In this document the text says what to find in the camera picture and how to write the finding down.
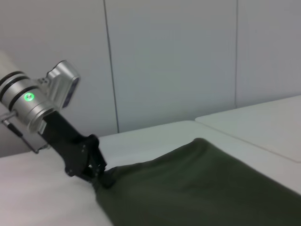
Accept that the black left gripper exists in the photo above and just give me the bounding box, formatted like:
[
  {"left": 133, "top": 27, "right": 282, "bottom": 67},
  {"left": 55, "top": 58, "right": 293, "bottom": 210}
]
[{"left": 40, "top": 110, "right": 116, "bottom": 189}]

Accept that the dark green t-shirt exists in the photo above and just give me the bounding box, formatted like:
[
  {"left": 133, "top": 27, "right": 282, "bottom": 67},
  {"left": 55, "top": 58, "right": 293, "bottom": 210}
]
[{"left": 93, "top": 137, "right": 301, "bottom": 226}]

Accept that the black wrist cable with plug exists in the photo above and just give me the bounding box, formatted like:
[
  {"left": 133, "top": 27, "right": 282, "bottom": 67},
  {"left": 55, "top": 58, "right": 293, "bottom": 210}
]
[{"left": 1, "top": 112, "right": 50, "bottom": 155}]

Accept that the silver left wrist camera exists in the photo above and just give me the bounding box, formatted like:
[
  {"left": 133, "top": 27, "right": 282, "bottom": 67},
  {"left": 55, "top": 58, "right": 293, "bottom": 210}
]
[{"left": 46, "top": 60, "right": 81, "bottom": 109}]

